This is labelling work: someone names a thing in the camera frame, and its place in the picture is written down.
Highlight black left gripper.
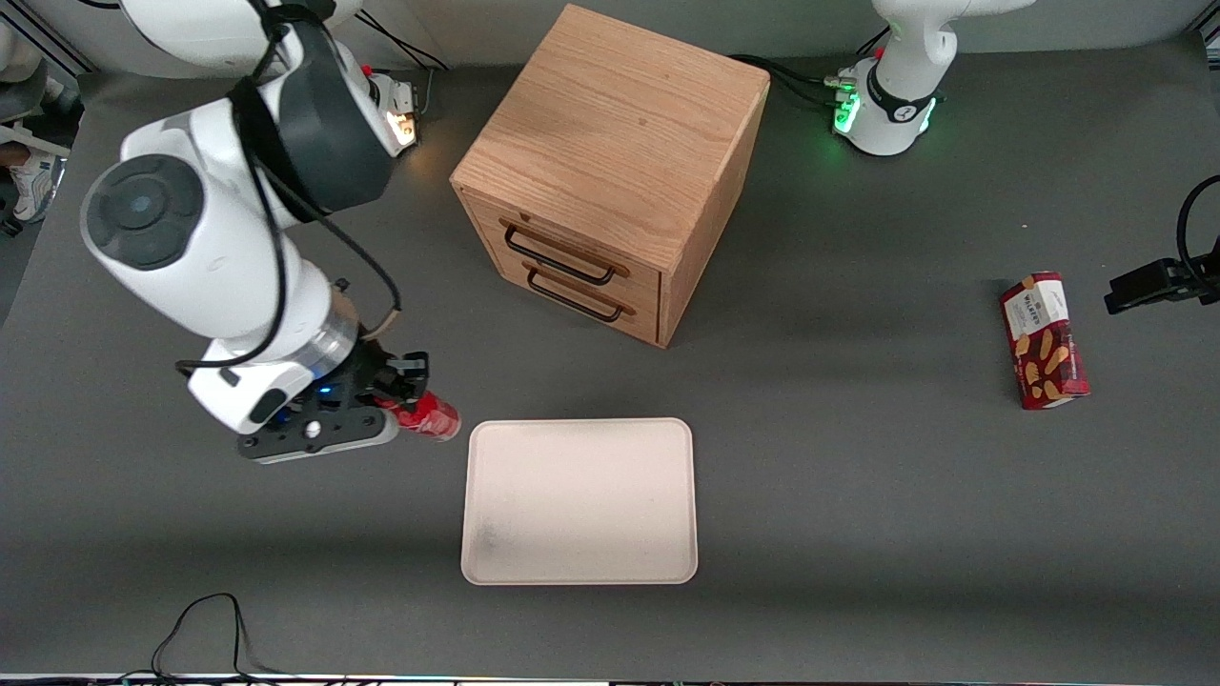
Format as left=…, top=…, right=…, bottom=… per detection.
left=1105, top=255, right=1220, bottom=316

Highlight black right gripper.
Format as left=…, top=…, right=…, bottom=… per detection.
left=272, top=345, right=430, bottom=430

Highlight red coke bottle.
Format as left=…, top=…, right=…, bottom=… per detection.
left=376, top=391, right=462, bottom=443

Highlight cream rectangular plastic tray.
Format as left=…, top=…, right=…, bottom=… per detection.
left=460, top=417, right=699, bottom=586

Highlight red shortbread cookie box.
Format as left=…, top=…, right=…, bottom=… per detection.
left=999, top=272, right=1090, bottom=411

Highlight wooden drawer front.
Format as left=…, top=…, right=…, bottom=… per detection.
left=484, top=240, right=662, bottom=346
left=472, top=198, right=662, bottom=308

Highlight oak wooden drawer cabinet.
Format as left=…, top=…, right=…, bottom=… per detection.
left=450, top=4, right=771, bottom=350

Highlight white sneaker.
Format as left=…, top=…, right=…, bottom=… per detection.
left=10, top=152, right=63, bottom=223

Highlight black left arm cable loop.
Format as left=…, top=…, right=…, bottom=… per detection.
left=1176, top=175, right=1220, bottom=279

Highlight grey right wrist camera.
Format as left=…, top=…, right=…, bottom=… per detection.
left=236, top=410, right=399, bottom=465

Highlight black wire drawer handle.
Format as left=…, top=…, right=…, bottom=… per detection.
left=524, top=262, right=637, bottom=323
left=502, top=221, right=632, bottom=286

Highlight thin black looped cable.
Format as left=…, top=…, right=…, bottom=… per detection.
left=114, top=593, right=287, bottom=685

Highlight black right arm base cables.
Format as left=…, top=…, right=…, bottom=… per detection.
left=355, top=10, right=451, bottom=75

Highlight black arm base cables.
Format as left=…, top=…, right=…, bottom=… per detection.
left=729, top=27, right=892, bottom=108
left=355, top=10, right=451, bottom=75

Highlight black left arm base cables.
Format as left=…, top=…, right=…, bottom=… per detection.
left=729, top=27, right=892, bottom=108

